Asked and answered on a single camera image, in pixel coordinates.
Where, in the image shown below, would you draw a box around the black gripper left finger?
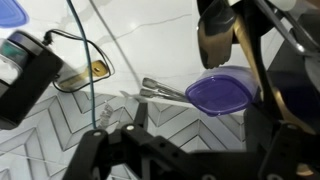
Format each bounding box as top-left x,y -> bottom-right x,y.
62,102 -> 188,180

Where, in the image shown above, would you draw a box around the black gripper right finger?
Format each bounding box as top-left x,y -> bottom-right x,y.
257,122 -> 320,180

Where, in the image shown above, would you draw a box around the silver metal spatula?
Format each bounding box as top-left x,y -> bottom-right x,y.
195,0 -> 316,176

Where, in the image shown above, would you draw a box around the silver metal tongs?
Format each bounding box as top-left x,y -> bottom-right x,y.
139,77 -> 192,103

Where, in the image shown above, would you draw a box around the black silver kitchen appliance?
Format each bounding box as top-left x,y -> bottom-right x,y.
0,30 -> 65,131

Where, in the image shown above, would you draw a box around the blue plastic container lid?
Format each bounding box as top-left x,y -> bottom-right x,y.
0,0 -> 30,30

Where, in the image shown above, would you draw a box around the long thin power cable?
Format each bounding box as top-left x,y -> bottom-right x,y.
65,0 -> 98,130

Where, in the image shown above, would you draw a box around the black appliance cord with plug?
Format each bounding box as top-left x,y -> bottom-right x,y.
41,28 -> 116,94

